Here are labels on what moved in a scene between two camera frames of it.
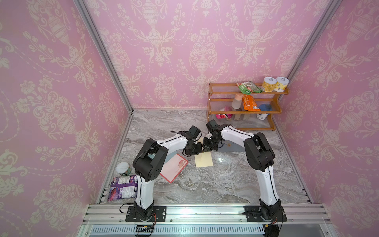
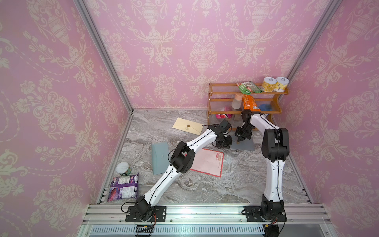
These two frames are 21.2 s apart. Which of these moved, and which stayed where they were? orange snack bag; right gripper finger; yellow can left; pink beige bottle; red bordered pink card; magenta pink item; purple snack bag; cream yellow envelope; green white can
Moved: red bordered pink card; right gripper finger; cream yellow envelope
Stayed: green white can; pink beige bottle; yellow can left; orange snack bag; magenta pink item; purple snack bag
